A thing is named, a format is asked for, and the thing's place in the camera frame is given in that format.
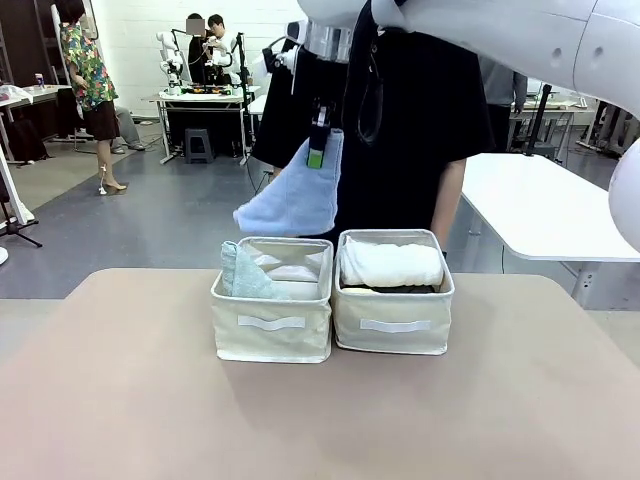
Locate black camera pole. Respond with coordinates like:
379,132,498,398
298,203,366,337
522,83,554,157

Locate white towel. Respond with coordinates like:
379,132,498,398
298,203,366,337
340,235,445,289

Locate black hanging robot cable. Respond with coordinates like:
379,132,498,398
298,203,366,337
355,0,387,148

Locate dark grey towel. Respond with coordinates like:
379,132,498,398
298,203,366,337
370,284,437,296

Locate person's left forearm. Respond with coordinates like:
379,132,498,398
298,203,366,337
430,158,468,254

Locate white rectangular table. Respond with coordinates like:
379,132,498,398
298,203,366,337
459,152,640,311

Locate black background stand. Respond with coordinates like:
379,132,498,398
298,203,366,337
230,32,252,164

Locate person torso in black shirt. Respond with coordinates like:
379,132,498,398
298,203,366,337
249,0,497,242

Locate background person in black shirt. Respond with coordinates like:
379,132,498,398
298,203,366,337
185,13,214,86

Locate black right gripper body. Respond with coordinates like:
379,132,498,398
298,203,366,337
305,60,347,107

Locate black floor tripod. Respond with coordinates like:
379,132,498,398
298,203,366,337
0,214,44,249

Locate white background work table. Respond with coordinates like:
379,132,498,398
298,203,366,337
141,84,262,167

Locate mannequin in floral shirt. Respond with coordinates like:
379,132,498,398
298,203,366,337
52,0,130,197

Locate light blue cone-folded towel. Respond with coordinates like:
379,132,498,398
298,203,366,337
232,128,345,236

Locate mint green cone-folded towel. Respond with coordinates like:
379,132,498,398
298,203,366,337
220,240,292,300

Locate cream fabric storage basket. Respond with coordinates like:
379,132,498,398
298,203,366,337
331,228,456,356
209,236,335,364

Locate white stand leg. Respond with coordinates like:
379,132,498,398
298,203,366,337
0,144,37,226

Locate seated person's grey trousers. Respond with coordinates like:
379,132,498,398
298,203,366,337
113,102,147,154

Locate grey plastic stool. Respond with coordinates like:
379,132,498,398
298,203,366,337
183,128,216,165

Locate background person with black hair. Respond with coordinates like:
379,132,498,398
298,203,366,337
205,13,236,86

